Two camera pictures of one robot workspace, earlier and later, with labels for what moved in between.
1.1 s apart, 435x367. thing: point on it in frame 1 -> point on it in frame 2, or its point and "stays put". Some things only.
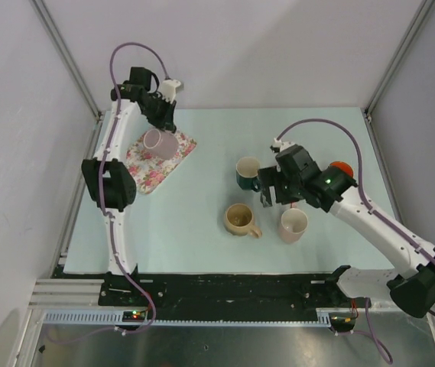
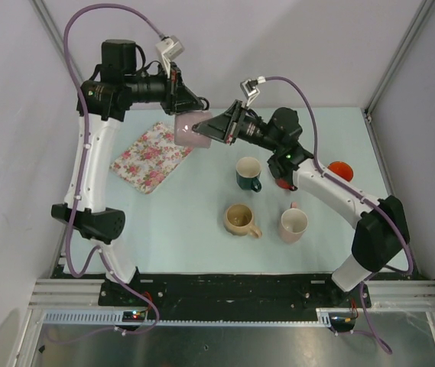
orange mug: x=343 y=166 stays put
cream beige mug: x=238 y=220 stays put
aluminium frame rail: x=67 y=293 stays put
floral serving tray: x=149 y=171 stays put
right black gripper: x=270 y=177 -> x=221 y=128
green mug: x=247 y=172 stays put
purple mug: x=162 y=144 -> x=184 y=134
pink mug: x=293 y=223 stays put
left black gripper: x=166 y=122 -> x=178 y=98
